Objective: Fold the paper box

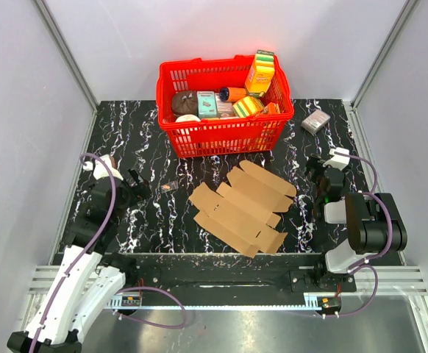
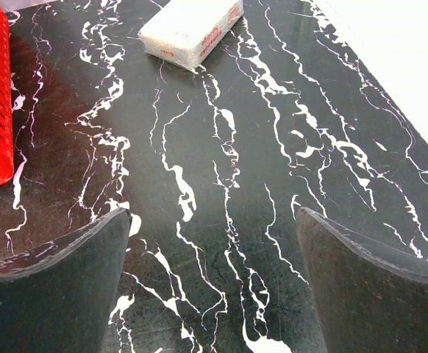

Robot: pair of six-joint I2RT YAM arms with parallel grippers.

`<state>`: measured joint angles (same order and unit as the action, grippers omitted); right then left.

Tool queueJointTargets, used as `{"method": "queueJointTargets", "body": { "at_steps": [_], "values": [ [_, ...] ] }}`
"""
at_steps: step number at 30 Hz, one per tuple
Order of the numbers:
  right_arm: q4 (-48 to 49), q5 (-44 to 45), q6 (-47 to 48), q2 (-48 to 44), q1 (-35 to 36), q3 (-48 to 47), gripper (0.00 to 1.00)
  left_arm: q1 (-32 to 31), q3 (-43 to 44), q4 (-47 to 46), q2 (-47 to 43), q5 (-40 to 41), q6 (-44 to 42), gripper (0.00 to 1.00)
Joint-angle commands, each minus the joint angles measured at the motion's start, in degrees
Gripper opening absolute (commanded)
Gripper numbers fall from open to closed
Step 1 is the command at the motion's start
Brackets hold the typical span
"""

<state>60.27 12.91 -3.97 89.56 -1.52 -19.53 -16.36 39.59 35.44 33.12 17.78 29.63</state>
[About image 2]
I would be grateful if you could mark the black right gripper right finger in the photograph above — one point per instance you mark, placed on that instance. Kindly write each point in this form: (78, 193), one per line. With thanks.
(369, 296)

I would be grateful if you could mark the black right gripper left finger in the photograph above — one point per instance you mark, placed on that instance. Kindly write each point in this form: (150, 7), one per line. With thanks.
(58, 296)

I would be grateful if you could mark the white wrapped tissue pack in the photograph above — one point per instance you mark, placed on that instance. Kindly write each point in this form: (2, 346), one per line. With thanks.
(185, 32)

